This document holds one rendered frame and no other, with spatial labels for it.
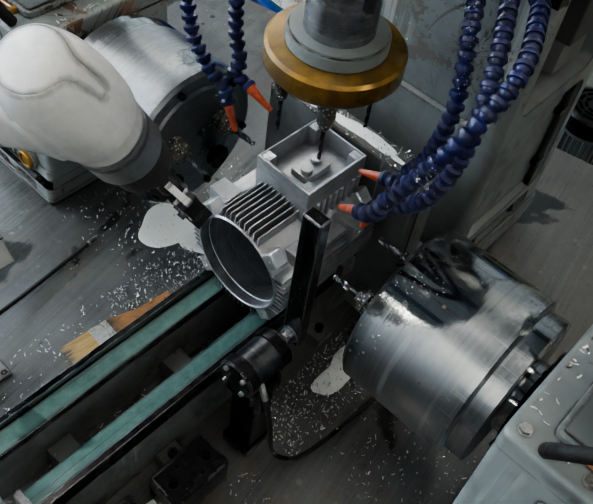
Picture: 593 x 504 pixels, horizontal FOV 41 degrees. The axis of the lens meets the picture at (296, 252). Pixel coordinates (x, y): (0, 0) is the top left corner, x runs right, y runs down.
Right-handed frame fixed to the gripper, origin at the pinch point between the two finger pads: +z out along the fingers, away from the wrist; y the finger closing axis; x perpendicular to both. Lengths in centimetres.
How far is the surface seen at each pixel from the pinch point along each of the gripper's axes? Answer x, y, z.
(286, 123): -19.9, 4.9, 13.2
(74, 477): 35.9, -12.4, -0.5
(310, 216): -7.7, -19.0, -12.6
